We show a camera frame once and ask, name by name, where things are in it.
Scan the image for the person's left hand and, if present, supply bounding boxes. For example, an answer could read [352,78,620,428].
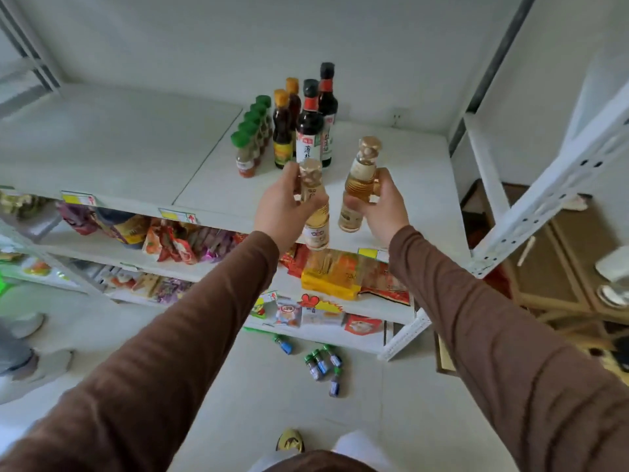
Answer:
[254,162,329,254]

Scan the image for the person's right hand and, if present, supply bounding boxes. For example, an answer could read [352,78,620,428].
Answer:
[343,168,410,247]

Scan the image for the gold-capped amber liquid bottle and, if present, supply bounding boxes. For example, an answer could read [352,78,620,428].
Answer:
[299,158,331,251]
[338,136,383,233]

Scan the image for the person's right forearm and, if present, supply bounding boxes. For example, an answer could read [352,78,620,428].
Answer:
[388,225,629,472]

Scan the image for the person's left forearm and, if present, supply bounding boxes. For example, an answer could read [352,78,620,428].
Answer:
[0,231,281,472]

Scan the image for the yellow-capped dark sauce bottle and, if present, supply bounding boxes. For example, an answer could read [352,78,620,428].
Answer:
[273,89,295,169]
[286,77,302,158]

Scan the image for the black-capped dark sauce bottle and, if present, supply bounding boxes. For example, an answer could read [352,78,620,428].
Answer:
[318,62,339,168]
[296,79,325,164]

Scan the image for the green-capped seasoning bottle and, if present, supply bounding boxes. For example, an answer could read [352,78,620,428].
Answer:
[250,103,269,143]
[238,121,262,165]
[256,95,273,135]
[244,111,266,153]
[231,131,257,179]

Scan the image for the orange red flat packet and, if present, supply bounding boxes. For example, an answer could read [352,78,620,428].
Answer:
[359,260,411,306]

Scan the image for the white box with yellow sticker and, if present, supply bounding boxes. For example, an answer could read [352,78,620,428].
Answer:
[300,294,346,327]

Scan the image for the pink grey snack packets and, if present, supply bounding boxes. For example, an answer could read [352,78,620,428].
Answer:
[189,226,238,263]

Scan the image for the small red white box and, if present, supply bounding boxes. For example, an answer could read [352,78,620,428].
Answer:
[274,300,302,329]

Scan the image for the green white small box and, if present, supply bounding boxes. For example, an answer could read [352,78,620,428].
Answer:
[251,291,279,320]

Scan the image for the red white packet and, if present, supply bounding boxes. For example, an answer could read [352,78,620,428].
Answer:
[344,314,384,337]

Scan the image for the red orange snack packets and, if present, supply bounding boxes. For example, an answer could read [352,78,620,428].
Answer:
[143,218,199,265]

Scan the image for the pale snack packets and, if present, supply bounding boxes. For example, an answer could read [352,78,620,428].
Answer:
[101,267,193,306]

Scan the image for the dark blue yellow snack packet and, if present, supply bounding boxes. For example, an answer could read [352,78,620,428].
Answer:
[93,207,151,249]

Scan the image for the brown floor mat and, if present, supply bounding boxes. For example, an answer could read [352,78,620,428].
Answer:
[435,179,629,384]

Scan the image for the white metal shelf rack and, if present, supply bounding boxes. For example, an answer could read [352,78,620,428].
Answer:
[0,83,472,362]

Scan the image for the person's yellow shoe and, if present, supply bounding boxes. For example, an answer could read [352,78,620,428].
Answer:
[276,428,305,454]

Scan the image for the purple snack packet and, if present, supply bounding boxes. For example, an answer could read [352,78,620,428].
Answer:
[55,202,99,236]

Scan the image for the person's white trousers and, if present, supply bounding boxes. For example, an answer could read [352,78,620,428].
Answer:
[248,430,395,472]

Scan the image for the person's brown top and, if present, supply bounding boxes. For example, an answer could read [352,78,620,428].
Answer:
[264,449,378,472]

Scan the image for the shiny metal bowl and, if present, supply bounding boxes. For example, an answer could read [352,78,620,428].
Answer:
[596,282,629,308]

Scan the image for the white perforated rack frame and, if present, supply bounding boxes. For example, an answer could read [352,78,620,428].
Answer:
[464,83,629,279]

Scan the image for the dark vertical wall strip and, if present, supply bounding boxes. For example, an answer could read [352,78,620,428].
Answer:
[448,0,539,157]

